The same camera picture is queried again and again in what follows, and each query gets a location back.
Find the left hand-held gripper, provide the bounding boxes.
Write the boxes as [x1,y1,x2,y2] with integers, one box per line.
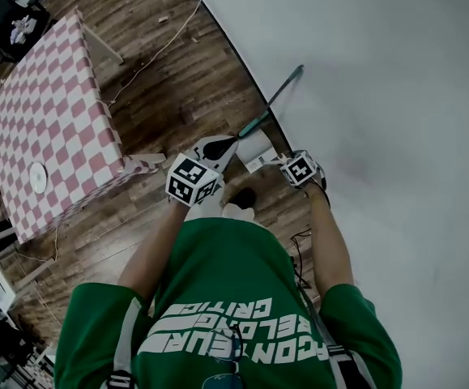
[165,135,239,208]

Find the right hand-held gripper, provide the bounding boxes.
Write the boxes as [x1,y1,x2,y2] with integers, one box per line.
[279,150,327,190]

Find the white long-handled dustpan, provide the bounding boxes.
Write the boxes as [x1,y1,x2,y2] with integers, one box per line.
[235,130,296,174]

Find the person's right forearm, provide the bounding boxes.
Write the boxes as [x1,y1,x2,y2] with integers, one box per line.
[305,182,356,299]

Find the person's left forearm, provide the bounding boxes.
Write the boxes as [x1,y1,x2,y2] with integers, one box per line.
[118,200,189,311]

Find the dark teal broom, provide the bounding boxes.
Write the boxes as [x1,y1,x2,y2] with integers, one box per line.
[237,64,305,139]

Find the person's right black shoe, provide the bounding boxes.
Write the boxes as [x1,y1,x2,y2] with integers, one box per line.
[229,187,258,210]

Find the person's white trousers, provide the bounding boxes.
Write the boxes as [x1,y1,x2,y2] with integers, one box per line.
[185,178,267,231]

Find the person's green t-shirt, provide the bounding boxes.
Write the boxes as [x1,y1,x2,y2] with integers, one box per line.
[53,216,403,389]

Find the pink checkered tablecloth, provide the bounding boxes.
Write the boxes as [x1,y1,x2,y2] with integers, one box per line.
[0,8,166,245]

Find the white round plate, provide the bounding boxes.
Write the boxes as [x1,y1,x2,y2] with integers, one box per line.
[29,161,48,195]

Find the white crumpled cloth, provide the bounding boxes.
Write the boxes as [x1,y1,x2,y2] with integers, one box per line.
[10,14,37,45]

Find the black floor cable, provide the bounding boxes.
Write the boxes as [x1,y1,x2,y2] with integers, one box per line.
[290,228,312,287]

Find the thin white cable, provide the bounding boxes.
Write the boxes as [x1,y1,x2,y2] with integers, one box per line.
[110,0,203,105]

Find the grey shoulder strap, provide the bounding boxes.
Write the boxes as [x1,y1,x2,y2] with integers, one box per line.
[110,297,144,389]
[298,285,375,389]

